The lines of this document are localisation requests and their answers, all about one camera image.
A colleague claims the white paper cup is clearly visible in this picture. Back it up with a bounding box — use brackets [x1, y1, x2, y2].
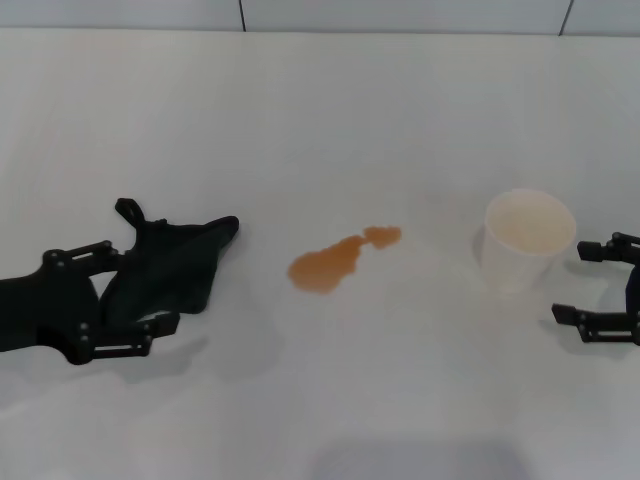
[480, 187, 577, 297]

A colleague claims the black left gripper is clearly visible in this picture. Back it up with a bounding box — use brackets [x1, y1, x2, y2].
[0, 239, 181, 365]

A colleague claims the dark blue rag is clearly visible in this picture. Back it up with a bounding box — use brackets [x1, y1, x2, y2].
[98, 197, 240, 326]

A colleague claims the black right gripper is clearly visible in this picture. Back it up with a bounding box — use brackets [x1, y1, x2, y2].
[551, 231, 640, 346]

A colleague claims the brown liquid spill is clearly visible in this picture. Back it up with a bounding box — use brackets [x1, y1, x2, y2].
[287, 225, 403, 295]

